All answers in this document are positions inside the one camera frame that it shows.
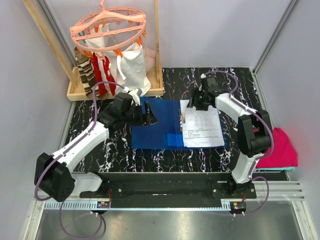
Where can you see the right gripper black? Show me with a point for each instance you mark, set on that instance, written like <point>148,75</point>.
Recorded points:
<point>198,107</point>

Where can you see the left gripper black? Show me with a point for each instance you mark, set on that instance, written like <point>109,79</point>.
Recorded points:
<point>147,119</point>

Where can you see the white table form sheet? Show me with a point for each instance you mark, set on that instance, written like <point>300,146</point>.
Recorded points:
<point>201,128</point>

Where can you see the blue plastic folder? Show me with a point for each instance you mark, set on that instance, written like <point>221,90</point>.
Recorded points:
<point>167,133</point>

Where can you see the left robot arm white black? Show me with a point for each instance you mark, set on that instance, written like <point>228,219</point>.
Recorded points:
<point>54,173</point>

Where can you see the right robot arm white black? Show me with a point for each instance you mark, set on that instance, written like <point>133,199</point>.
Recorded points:
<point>254,131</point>

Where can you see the red white striped sock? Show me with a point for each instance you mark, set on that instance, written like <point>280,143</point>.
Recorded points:
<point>102,72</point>

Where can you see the black marble pattern mat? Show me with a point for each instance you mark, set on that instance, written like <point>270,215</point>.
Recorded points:
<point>117,155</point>

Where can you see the white hanging towel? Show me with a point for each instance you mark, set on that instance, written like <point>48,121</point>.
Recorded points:
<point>132,70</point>

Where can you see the pale pink hanging cloth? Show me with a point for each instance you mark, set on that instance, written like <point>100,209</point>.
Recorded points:
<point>149,59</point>

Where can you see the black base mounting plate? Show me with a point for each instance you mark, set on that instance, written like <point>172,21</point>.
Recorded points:
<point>215,189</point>

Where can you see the brown striped sock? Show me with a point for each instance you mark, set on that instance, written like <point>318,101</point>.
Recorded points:
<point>86,71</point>

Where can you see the white cloth behind hanger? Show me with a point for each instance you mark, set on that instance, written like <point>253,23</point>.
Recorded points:
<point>99,42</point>

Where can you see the pink round clip hanger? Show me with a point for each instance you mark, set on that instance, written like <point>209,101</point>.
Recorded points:
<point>109,30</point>

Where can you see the pink folded t-shirt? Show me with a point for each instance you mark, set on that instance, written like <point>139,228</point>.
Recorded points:
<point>283,155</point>

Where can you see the teal folded garment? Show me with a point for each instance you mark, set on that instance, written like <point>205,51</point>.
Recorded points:
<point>276,169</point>

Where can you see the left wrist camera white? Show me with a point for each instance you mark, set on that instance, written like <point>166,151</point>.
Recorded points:
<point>135,93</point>

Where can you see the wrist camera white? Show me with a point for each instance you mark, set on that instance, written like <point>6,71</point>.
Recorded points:
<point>204,83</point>
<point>135,93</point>

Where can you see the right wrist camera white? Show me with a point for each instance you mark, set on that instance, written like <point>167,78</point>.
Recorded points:
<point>204,83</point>

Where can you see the wooden rack frame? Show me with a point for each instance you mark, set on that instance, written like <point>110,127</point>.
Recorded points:
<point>42,16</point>

